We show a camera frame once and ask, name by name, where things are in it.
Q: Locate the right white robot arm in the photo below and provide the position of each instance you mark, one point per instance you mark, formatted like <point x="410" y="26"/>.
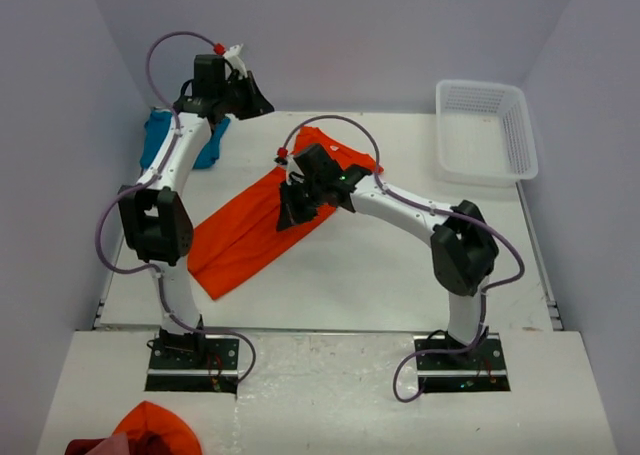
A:
<point x="463" y="256"/>

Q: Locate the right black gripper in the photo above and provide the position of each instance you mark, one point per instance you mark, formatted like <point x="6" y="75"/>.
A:
<point x="291" y="214"/>

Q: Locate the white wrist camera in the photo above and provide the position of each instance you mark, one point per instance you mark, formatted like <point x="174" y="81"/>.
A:
<point x="293" y="174"/>
<point x="233" y="55"/>

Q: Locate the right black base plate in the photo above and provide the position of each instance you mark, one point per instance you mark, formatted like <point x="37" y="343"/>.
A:
<point x="482" y="370"/>

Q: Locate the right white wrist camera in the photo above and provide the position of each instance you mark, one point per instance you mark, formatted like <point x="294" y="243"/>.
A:
<point x="293" y="174"/>

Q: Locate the folded blue t shirt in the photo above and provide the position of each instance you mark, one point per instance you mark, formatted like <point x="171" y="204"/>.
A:
<point x="156" y="130"/>

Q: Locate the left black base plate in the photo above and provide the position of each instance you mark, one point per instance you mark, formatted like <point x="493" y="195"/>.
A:
<point x="199" y="365"/>

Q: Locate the dark red cloth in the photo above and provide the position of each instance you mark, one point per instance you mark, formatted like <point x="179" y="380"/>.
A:
<point x="89" y="447"/>

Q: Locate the white plastic basket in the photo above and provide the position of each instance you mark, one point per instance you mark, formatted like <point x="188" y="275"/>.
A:
<point x="484" y="134"/>

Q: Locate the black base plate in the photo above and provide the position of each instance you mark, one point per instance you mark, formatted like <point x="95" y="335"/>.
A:
<point x="482" y="370"/>
<point x="199" y="365"/>

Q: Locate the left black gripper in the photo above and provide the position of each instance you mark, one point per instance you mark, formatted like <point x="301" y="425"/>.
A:
<point x="257" y="105"/>

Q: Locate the orange cloth in pile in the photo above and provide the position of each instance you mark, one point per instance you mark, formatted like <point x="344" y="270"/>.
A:
<point x="152" y="429"/>

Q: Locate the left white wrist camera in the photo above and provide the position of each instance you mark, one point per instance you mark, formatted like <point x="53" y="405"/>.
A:
<point x="233" y="55"/>

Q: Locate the pink cloth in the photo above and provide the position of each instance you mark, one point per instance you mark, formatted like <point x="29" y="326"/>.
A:
<point x="117" y="444"/>

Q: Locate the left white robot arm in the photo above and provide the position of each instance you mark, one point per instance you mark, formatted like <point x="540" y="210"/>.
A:
<point x="156" y="224"/>

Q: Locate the orange t shirt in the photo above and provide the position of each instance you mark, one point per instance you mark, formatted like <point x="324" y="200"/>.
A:
<point x="240" y="239"/>

